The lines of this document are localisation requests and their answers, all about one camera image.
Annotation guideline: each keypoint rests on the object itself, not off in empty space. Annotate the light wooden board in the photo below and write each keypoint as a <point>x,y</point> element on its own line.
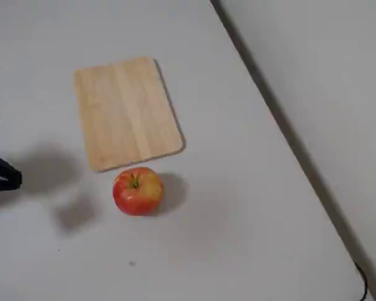
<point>128,116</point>

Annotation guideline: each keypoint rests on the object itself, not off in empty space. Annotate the small red object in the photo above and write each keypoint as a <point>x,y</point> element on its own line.
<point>138,197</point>

